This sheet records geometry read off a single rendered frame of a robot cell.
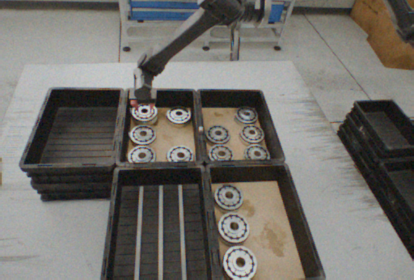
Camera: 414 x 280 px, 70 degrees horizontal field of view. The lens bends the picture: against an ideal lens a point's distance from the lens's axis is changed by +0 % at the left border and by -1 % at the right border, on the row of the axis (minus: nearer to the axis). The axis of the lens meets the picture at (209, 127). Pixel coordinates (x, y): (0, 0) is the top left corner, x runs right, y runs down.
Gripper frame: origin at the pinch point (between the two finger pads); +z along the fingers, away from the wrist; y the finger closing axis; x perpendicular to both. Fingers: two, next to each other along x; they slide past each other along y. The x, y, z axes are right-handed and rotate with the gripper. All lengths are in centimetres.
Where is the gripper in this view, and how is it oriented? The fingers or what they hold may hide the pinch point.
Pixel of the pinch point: (144, 109)
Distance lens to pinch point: 124.9
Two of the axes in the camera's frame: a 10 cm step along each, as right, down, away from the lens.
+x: -1.1, -7.4, 6.7
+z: -1.0, 6.8, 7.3
